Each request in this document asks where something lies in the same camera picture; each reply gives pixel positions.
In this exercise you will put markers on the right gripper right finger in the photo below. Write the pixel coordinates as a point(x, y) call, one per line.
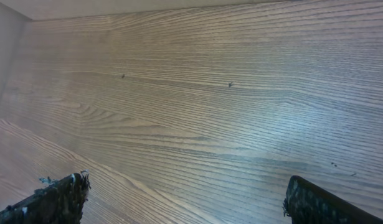
point(307, 203)

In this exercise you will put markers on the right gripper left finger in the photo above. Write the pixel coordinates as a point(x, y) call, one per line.
point(60, 202)

